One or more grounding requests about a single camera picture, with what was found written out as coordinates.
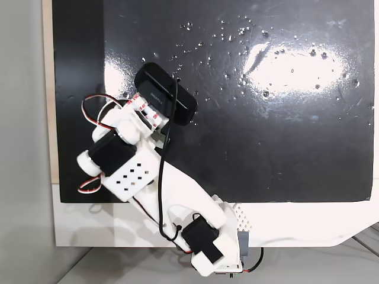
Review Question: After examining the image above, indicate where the black oval webcam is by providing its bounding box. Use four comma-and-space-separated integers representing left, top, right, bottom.
134, 62, 198, 125

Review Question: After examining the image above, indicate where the black table mat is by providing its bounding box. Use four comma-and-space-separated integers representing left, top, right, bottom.
52, 0, 376, 204

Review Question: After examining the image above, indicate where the grey table clamp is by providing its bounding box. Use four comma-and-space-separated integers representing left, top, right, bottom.
237, 231, 250, 263

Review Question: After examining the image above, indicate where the red white servo wire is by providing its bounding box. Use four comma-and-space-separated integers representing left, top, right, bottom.
81, 93, 121, 131
77, 174, 104, 195

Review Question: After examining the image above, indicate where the black webcam cable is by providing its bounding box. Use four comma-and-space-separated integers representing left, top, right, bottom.
158, 77, 183, 242

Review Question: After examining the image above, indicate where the black power cable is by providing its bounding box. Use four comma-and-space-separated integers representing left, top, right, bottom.
241, 246, 265, 273

